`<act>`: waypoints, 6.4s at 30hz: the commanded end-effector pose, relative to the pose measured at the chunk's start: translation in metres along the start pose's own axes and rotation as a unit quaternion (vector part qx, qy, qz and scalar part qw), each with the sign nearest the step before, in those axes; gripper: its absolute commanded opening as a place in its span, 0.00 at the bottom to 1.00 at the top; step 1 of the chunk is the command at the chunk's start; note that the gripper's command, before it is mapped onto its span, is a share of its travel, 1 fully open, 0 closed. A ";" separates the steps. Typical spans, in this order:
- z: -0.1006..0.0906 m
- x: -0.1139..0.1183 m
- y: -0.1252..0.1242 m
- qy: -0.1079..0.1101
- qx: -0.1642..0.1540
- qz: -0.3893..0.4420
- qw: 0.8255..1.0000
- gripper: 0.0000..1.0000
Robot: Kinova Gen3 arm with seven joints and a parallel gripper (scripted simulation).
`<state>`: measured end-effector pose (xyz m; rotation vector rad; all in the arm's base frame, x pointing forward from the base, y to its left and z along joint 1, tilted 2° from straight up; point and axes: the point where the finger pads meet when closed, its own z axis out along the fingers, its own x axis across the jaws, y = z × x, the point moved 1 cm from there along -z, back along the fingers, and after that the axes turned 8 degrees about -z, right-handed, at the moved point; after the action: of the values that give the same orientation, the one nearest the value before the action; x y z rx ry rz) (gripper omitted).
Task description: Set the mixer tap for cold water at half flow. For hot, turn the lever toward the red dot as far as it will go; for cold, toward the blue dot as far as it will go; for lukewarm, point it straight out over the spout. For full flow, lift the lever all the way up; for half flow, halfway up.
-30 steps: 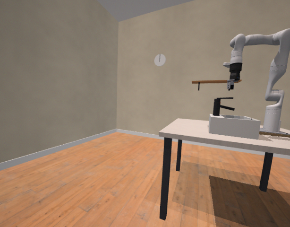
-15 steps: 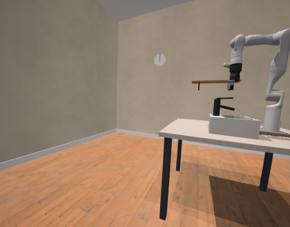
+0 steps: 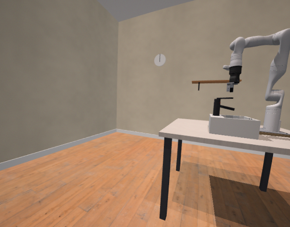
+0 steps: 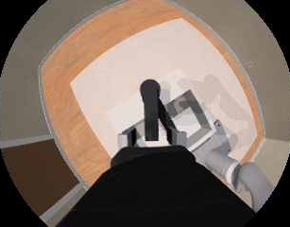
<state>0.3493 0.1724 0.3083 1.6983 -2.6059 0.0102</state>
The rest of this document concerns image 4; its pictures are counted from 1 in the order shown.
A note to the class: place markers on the black mixer tap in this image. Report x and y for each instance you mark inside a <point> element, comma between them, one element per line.
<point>154,110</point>

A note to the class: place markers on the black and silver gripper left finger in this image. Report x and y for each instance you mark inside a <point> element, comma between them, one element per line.
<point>127,139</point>

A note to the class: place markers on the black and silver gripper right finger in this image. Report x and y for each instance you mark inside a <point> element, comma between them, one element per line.
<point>175,137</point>

